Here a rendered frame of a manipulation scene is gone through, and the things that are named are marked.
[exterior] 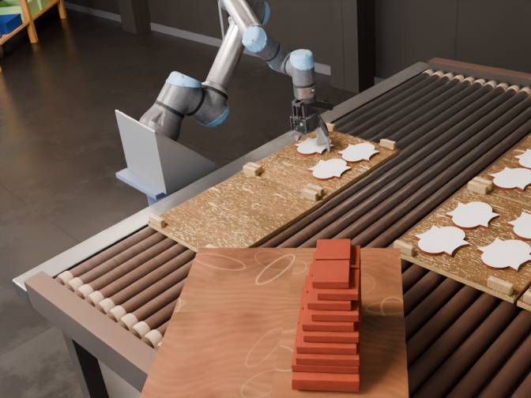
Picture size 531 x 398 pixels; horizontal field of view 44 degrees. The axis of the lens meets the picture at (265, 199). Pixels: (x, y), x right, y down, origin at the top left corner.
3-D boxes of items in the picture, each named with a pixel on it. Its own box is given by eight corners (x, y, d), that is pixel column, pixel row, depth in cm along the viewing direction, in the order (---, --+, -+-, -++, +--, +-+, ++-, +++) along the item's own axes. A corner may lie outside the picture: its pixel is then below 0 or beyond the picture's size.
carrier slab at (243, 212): (148, 226, 201) (147, 221, 200) (245, 174, 225) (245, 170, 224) (223, 268, 178) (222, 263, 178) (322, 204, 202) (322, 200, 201)
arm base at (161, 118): (132, 118, 237) (144, 93, 237) (163, 135, 247) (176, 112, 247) (150, 128, 226) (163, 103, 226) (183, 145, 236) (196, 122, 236)
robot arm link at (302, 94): (303, 78, 224) (321, 82, 219) (304, 91, 226) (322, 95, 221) (288, 86, 220) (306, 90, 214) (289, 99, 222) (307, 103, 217)
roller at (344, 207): (137, 353, 159) (133, 338, 156) (511, 93, 275) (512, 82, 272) (148, 362, 156) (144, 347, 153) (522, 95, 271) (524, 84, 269)
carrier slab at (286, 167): (245, 173, 225) (244, 169, 224) (321, 130, 249) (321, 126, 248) (323, 203, 203) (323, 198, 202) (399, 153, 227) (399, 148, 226)
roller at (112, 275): (69, 304, 178) (66, 290, 175) (446, 80, 294) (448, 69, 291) (80, 312, 175) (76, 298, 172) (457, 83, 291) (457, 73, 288)
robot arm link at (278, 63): (267, 38, 223) (286, 44, 215) (288, 54, 230) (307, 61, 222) (255, 58, 223) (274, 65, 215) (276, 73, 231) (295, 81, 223)
